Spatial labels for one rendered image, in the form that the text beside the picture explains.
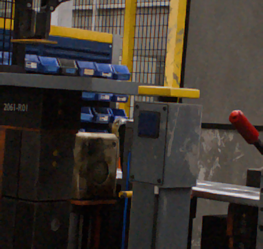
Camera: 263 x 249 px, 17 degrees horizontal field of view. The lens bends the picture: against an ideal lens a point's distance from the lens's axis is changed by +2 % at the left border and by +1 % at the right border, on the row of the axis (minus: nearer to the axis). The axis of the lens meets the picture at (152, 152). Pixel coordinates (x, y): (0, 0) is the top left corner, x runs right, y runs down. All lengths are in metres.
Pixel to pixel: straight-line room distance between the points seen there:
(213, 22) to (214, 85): 0.33
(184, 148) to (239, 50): 3.85
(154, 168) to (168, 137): 0.05
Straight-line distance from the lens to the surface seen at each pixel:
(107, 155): 1.53
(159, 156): 1.15
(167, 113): 1.15
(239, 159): 5.09
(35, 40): 1.33
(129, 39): 6.30
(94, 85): 1.20
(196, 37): 4.74
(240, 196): 1.42
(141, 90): 1.18
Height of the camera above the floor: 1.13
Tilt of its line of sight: 3 degrees down
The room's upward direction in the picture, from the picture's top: 4 degrees clockwise
